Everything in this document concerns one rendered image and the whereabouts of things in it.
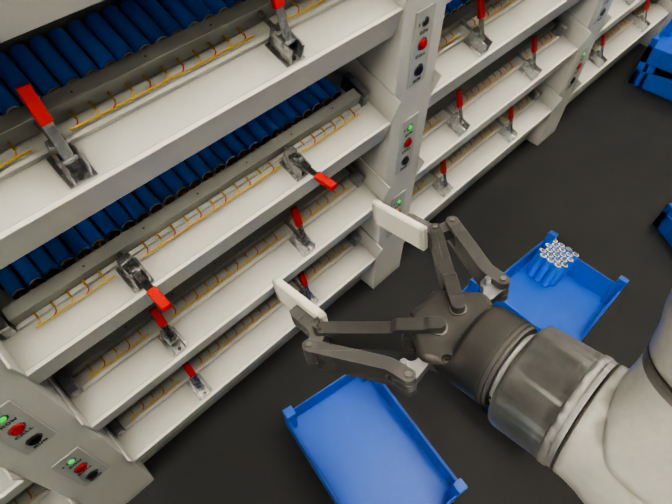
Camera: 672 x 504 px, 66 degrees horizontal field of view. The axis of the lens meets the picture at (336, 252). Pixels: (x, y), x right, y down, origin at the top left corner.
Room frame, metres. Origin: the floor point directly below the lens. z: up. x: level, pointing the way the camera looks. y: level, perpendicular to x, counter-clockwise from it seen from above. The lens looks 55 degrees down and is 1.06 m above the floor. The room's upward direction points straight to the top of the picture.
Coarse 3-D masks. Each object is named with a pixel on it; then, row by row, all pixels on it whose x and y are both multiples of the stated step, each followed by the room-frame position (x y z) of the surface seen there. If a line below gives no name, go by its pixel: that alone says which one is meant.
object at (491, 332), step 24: (432, 312) 0.21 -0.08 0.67; (480, 312) 0.21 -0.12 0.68; (504, 312) 0.19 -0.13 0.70; (432, 336) 0.19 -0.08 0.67; (456, 336) 0.19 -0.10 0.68; (480, 336) 0.17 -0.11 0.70; (504, 336) 0.17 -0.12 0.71; (432, 360) 0.17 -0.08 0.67; (456, 360) 0.16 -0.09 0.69; (480, 360) 0.16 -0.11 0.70; (504, 360) 0.15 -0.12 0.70; (456, 384) 0.15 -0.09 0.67; (480, 384) 0.14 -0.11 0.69
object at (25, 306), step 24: (360, 96) 0.66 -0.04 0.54; (312, 120) 0.60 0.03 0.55; (264, 144) 0.55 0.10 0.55; (288, 144) 0.56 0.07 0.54; (312, 144) 0.57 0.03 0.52; (240, 168) 0.50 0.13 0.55; (192, 192) 0.46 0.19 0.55; (216, 192) 0.47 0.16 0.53; (240, 192) 0.48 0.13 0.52; (168, 216) 0.42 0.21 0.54; (120, 240) 0.38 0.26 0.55; (144, 240) 0.39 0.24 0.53; (168, 240) 0.40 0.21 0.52; (72, 264) 0.34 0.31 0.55; (96, 264) 0.35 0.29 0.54; (48, 288) 0.31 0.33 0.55; (72, 288) 0.32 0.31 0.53; (96, 288) 0.33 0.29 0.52; (24, 312) 0.28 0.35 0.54
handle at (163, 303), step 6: (138, 270) 0.35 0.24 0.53; (138, 276) 0.34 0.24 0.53; (144, 276) 0.34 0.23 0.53; (138, 282) 0.33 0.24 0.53; (144, 282) 0.33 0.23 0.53; (144, 288) 0.32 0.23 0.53; (150, 288) 0.32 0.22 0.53; (156, 288) 0.32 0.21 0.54; (150, 294) 0.31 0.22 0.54; (156, 294) 0.31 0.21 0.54; (162, 294) 0.31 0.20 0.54; (156, 300) 0.30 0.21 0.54; (162, 300) 0.30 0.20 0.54; (168, 300) 0.30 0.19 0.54; (162, 306) 0.29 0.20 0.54; (168, 306) 0.29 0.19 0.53
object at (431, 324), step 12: (312, 324) 0.20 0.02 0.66; (324, 324) 0.21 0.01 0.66; (336, 324) 0.21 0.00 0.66; (348, 324) 0.21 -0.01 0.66; (360, 324) 0.20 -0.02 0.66; (372, 324) 0.20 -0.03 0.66; (384, 324) 0.20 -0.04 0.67; (396, 324) 0.20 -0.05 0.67; (408, 324) 0.20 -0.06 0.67; (420, 324) 0.20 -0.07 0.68; (432, 324) 0.20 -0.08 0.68; (444, 324) 0.19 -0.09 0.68; (336, 336) 0.20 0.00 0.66; (348, 336) 0.20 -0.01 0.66; (360, 336) 0.20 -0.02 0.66; (372, 336) 0.19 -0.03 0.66; (384, 336) 0.19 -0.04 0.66; (396, 336) 0.19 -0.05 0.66; (360, 348) 0.19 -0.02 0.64; (372, 348) 0.19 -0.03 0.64; (384, 348) 0.19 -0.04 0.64; (396, 348) 0.19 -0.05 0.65; (408, 348) 0.19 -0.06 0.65
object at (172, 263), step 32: (352, 64) 0.70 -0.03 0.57; (384, 96) 0.65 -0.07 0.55; (352, 128) 0.62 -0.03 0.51; (384, 128) 0.63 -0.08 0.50; (320, 160) 0.56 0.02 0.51; (352, 160) 0.60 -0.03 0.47; (256, 192) 0.49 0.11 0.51; (288, 192) 0.50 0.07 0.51; (224, 224) 0.43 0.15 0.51; (256, 224) 0.46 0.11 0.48; (160, 256) 0.38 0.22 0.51; (192, 256) 0.38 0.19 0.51; (0, 288) 0.32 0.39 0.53; (128, 288) 0.33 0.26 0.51; (160, 288) 0.35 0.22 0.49; (0, 320) 0.27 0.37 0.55; (64, 320) 0.29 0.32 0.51; (96, 320) 0.29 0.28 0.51; (0, 352) 0.23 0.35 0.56; (32, 352) 0.25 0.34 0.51; (64, 352) 0.25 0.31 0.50
